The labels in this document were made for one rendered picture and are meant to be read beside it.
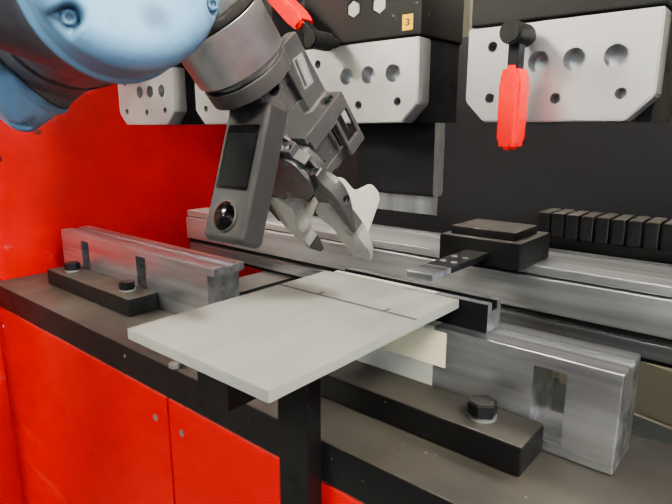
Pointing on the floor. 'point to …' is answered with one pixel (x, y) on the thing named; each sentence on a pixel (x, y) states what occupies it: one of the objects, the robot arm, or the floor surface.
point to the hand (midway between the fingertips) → (336, 252)
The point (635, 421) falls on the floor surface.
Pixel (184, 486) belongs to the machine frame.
